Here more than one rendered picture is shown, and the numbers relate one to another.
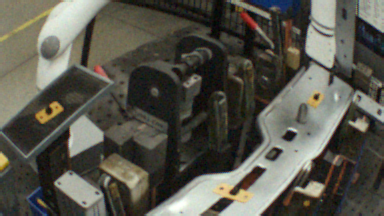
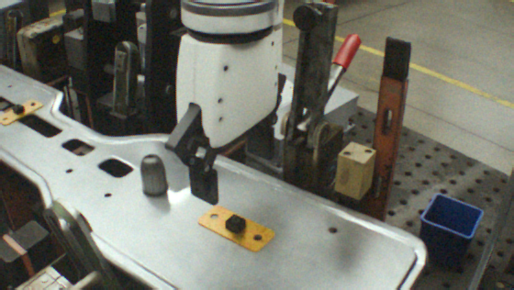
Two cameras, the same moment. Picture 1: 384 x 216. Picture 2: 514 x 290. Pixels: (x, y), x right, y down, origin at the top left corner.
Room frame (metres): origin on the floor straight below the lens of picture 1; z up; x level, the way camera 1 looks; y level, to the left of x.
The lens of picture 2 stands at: (1.62, -0.75, 1.38)
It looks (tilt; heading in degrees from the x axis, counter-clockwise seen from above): 32 degrees down; 98
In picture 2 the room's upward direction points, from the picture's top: straight up
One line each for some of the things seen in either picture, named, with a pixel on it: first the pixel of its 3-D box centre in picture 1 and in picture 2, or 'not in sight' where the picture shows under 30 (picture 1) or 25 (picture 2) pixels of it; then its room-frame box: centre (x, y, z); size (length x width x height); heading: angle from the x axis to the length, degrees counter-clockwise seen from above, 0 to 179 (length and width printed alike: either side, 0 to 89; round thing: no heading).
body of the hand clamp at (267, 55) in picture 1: (264, 115); (307, 230); (1.62, -0.18, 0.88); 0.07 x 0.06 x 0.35; 62
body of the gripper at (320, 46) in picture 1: (322, 42); (230, 72); (1.54, -0.33, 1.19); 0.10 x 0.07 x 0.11; 62
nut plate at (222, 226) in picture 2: (316, 97); (235, 224); (1.54, -0.32, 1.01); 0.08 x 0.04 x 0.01; 152
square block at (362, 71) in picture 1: (357, 111); not in sight; (1.72, -0.57, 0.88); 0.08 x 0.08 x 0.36; 62
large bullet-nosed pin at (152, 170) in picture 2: (302, 114); (153, 176); (1.43, -0.27, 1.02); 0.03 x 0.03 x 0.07
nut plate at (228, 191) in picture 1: (234, 191); (18, 110); (1.13, -0.11, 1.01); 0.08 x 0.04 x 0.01; 62
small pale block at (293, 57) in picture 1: (287, 105); (340, 264); (1.67, -0.25, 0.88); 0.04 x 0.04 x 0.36; 62
